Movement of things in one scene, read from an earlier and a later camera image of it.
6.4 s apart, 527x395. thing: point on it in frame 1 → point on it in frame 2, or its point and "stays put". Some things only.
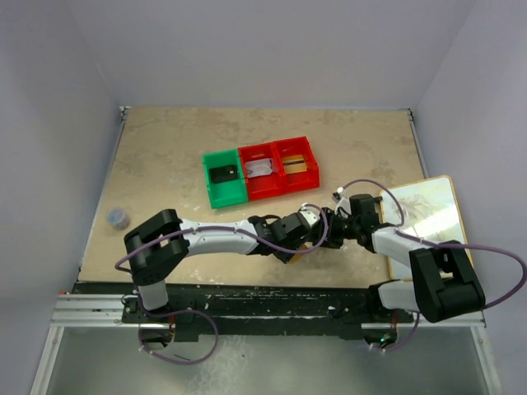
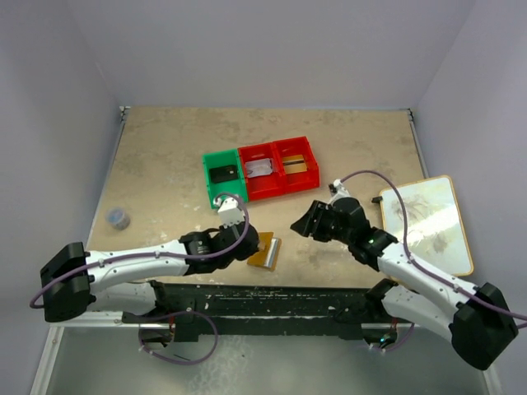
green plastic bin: x=229 y=192 stays put
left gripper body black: x=305 y=237 → x=250 y=239
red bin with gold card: x=300 y=180 stays put
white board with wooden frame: x=431 y=213 stays put
